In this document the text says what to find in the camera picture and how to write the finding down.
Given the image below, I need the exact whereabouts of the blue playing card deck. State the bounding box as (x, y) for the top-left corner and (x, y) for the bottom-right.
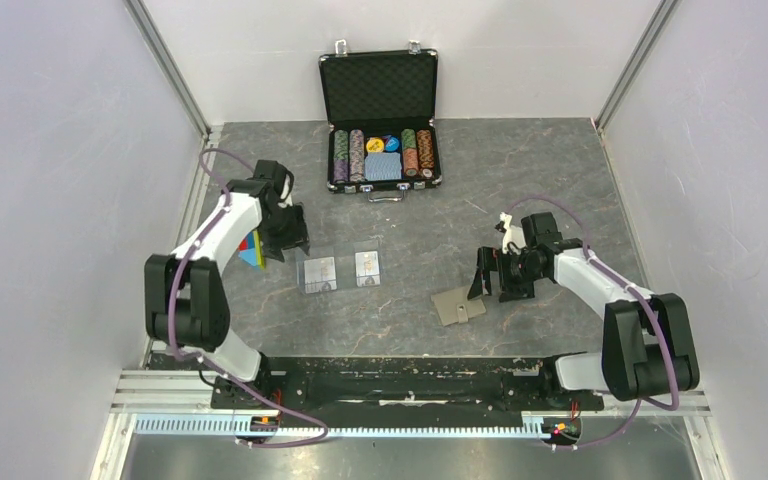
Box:
(364, 152), (402, 182)

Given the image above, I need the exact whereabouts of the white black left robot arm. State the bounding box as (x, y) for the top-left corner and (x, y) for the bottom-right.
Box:
(144, 160), (309, 408)

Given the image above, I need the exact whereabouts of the grey purple chip stack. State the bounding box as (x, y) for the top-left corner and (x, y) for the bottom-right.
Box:
(349, 129), (365, 183)

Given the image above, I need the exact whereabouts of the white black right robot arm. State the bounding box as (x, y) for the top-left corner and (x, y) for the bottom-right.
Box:
(467, 212), (700, 410)

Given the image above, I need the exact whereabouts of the clear plastic card sleeve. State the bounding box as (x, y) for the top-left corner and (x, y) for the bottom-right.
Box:
(294, 239), (383, 294)

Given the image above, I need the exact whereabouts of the blue dealer button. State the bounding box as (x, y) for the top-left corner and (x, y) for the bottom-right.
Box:
(382, 135), (401, 152)

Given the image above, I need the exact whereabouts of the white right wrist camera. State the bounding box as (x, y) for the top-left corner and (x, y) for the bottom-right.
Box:
(496, 212), (526, 254)

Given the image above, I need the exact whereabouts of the black poker chip case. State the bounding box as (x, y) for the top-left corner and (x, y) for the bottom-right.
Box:
(319, 39), (443, 202)

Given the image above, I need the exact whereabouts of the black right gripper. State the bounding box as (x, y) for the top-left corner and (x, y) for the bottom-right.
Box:
(467, 246), (544, 303)

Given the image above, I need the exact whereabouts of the green orange chip stack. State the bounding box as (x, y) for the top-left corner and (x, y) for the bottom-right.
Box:
(401, 129), (419, 177)

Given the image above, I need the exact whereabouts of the yellow dealer button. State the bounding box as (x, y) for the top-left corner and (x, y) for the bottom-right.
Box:
(365, 137), (386, 153)

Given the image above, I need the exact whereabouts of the orange brown chip stack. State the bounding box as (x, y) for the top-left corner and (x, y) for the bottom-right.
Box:
(416, 130), (435, 178)

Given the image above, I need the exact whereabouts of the white slotted cable duct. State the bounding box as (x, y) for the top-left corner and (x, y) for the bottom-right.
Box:
(134, 413), (550, 440)

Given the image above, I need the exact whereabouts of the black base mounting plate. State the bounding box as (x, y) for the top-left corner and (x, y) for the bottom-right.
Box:
(210, 356), (605, 428)

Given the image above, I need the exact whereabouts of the aluminium frame rail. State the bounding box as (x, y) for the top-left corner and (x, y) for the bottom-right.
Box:
(111, 370), (713, 417)

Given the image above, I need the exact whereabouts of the purple green chip stack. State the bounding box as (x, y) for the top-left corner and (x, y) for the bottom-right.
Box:
(332, 130), (349, 184)

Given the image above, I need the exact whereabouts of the colourful toy block stack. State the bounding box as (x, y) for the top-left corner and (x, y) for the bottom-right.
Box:
(237, 231), (265, 270)

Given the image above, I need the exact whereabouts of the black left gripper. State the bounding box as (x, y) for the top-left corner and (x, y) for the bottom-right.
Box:
(256, 202), (310, 263)

